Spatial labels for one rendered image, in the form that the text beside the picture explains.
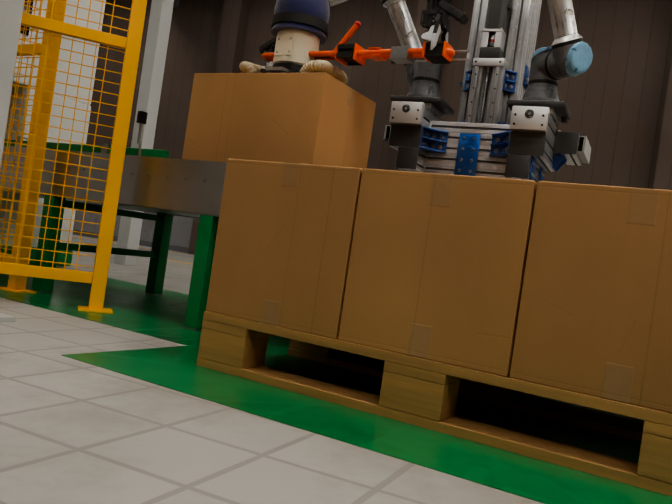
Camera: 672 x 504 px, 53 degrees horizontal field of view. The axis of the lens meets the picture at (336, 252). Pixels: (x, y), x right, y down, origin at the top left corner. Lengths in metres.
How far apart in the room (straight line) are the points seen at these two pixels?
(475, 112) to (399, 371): 1.73
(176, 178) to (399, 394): 1.34
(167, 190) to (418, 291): 1.31
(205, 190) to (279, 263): 0.82
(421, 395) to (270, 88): 1.40
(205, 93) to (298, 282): 1.25
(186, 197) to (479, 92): 1.34
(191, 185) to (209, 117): 0.32
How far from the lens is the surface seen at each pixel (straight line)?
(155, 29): 5.70
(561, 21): 2.81
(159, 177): 2.57
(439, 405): 1.47
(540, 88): 2.86
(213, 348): 1.77
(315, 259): 1.59
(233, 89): 2.61
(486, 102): 3.04
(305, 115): 2.39
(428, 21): 2.49
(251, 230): 1.70
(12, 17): 2.27
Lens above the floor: 0.35
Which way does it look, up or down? level
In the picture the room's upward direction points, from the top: 8 degrees clockwise
